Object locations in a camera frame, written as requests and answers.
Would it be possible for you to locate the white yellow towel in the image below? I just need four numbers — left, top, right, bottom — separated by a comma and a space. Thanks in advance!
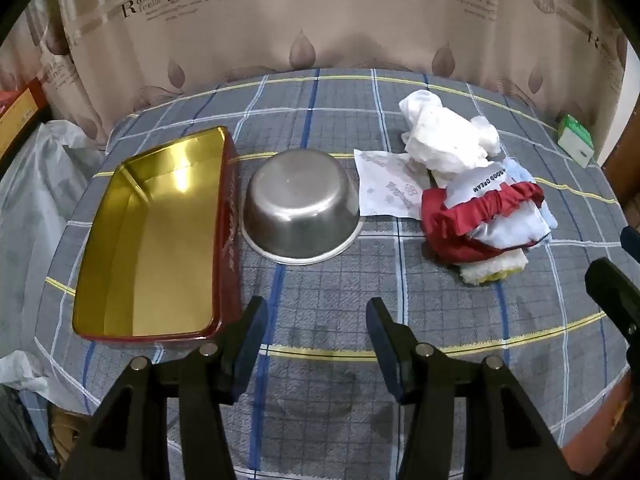
460, 249, 528, 285

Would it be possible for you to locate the red white drawstring bag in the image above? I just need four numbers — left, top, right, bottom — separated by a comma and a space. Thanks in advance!
420, 157, 558, 264

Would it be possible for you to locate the white cloth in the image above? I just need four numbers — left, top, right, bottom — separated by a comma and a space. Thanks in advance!
399, 90, 501, 180

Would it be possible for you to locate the green white small box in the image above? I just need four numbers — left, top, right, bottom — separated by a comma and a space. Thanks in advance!
558, 114, 594, 168

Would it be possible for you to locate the grey plaid tablecloth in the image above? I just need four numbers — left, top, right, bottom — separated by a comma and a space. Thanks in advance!
35, 68, 639, 479

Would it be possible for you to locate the gold red rectangular tin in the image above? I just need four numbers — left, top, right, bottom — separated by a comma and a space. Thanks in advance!
72, 126, 242, 342

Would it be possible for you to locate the translucent plastic cover sheet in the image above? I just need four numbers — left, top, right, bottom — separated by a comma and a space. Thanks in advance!
1, 120, 104, 413

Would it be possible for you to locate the stainless steel bowl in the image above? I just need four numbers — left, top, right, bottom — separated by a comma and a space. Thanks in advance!
241, 148, 362, 266

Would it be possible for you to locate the red yellow cardboard box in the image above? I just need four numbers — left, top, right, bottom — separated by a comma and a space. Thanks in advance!
0, 78, 48, 157

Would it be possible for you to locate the beige leaf print curtain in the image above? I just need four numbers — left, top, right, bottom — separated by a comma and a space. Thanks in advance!
1, 0, 627, 141

